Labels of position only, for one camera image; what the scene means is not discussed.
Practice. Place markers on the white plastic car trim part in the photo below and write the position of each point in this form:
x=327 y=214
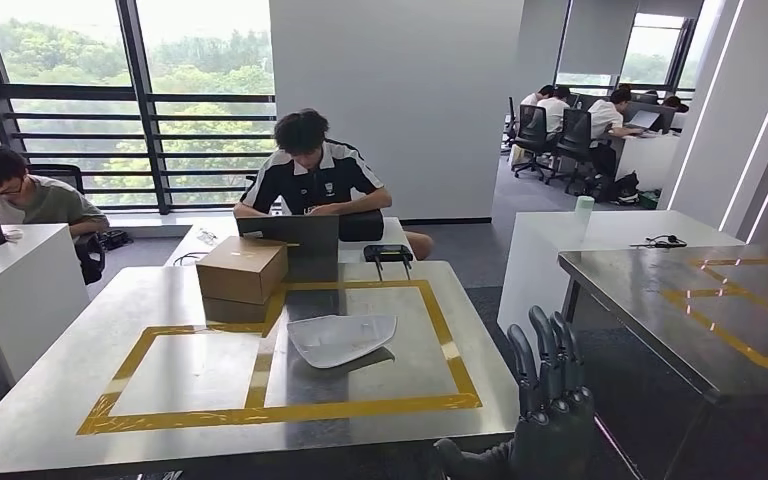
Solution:
x=341 y=338

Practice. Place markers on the clear glasses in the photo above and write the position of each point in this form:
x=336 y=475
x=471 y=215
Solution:
x=208 y=236

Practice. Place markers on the white desk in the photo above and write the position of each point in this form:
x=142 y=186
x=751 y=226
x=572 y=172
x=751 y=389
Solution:
x=20 y=298
x=649 y=159
x=225 y=225

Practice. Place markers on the white table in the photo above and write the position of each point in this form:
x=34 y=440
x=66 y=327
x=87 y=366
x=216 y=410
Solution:
x=536 y=278

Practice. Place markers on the black window railing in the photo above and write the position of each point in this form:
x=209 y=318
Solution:
x=212 y=97

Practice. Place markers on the black bag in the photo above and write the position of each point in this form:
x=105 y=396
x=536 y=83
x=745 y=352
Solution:
x=116 y=240

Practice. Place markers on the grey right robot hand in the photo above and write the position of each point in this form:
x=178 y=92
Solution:
x=553 y=437

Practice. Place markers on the black headset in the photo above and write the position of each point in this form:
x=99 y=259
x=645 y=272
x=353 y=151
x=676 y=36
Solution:
x=669 y=242

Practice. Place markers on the steel table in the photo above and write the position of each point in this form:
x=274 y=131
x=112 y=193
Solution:
x=636 y=311

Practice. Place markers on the pale green cup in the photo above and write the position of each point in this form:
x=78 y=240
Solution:
x=584 y=215

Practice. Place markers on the black handheld controller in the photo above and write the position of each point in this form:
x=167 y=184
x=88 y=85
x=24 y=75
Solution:
x=387 y=252

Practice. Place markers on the black pouch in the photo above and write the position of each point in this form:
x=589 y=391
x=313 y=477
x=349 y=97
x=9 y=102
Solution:
x=361 y=226

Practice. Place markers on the black office chair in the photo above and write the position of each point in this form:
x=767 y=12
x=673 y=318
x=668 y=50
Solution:
x=573 y=136
x=89 y=258
x=531 y=129
x=510 y=122

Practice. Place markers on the grey laptop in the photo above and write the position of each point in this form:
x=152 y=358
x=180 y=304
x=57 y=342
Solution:
x=291 y=238

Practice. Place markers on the steel workbench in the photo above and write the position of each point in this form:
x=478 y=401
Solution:
x=59 y=397

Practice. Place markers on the cardboard box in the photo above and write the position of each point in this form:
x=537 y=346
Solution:
x=238 y=272
x=232 y=311

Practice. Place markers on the small green box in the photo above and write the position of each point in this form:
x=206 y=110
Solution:
x=649 y=200

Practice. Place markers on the person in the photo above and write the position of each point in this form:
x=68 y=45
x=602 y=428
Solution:
x=53 y=205
x=553 y=112
x=602 y=116
x=674 y=104
x=543 y=93
x=318 y=179

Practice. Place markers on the black backpack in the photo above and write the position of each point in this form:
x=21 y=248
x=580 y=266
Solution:
x=626 y=189

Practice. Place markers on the open laptop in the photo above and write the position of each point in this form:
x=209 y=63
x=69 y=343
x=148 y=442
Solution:
x=646 y=119

